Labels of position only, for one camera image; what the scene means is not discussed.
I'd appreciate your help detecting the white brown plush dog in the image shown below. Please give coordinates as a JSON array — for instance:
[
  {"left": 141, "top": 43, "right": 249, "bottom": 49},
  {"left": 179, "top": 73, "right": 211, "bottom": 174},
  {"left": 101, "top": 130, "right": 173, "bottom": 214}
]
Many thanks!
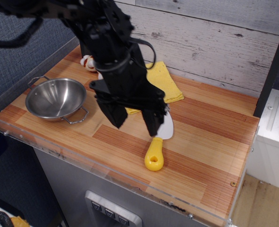
[{"left": 80, "top": 55, "right": 103, "bottom": 80}]

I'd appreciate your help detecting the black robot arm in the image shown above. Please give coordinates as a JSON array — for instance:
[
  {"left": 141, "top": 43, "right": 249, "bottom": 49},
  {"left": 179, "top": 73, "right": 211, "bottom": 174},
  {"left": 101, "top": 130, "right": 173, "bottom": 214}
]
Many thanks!
[{"left": 0, "top": 0, "right": 168, "bottom": 136}]

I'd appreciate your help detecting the folded yellow cloth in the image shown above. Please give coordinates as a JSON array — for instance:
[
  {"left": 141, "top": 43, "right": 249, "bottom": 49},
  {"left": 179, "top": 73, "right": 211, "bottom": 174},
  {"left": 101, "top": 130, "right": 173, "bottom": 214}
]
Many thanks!
[{"left": 125, "top": 61, "right": 185, "bottom": 115}]

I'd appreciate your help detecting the stainless steel bowl with handles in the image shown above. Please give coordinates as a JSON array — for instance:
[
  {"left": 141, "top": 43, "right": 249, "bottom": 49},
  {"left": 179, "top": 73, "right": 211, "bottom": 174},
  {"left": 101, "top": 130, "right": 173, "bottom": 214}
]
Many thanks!
[{"left": 25, "top": 75, "right": 89, "bottom": 124}]

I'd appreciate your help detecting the white ribbed box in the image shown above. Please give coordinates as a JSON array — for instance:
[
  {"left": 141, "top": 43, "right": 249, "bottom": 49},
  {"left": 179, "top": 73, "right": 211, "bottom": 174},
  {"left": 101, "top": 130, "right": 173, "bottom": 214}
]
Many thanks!
[{"left": 246, "top": 89, "right": 279, "bottom": 187}]

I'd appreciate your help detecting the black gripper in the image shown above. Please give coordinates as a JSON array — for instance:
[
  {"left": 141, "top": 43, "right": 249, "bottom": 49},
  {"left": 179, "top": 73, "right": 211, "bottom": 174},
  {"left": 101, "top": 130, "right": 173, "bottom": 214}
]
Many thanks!
[{"left": 90, "top": 44, "right": 169, "bottom": 137}]

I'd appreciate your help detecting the yellow handled white toy knife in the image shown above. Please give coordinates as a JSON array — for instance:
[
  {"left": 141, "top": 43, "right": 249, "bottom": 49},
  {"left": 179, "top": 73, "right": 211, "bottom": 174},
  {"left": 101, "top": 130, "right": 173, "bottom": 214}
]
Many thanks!
[{"left": 144, "top": 111, "right": 174, "bottom": 171}]

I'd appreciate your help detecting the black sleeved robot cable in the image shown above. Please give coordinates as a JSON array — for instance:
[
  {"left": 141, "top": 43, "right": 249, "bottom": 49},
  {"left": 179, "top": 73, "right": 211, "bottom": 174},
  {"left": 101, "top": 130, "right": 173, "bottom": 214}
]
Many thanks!
[{"left": 0, "top": 17, "right": 44, "bottom": 48}]

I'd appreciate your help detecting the silver dispenser button panel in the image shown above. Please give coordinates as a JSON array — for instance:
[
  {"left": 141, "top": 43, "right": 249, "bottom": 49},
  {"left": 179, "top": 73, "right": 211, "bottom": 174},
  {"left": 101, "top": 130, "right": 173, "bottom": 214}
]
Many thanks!
[{"left": 85, "top": 190, "right": 143, "bottom": 227}]

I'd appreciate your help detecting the yellow object bottom left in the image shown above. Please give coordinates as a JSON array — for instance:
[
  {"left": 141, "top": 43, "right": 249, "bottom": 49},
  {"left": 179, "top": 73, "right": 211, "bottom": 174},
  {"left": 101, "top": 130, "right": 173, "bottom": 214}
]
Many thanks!
[{"left": 10, "top": 216, "right": 30, "bottom": 227}]

